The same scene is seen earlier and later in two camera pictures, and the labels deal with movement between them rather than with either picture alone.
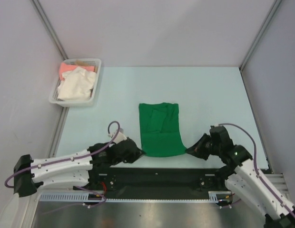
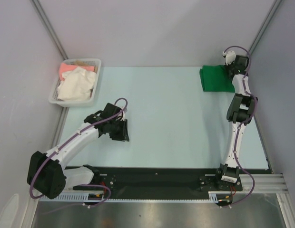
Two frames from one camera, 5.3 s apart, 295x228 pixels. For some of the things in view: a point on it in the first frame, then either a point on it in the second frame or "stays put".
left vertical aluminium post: (42, 14) stays put
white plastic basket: (91, 102) stays put
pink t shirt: (67, 67) stays put
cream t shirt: (77, 84) stays put
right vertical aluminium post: (275, 6) stays put
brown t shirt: (83, 62) stays put
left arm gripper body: (130, 159) to (118, 130)
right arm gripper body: (202, 145) to (233, 69)
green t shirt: (161, 134) to (216, 79)
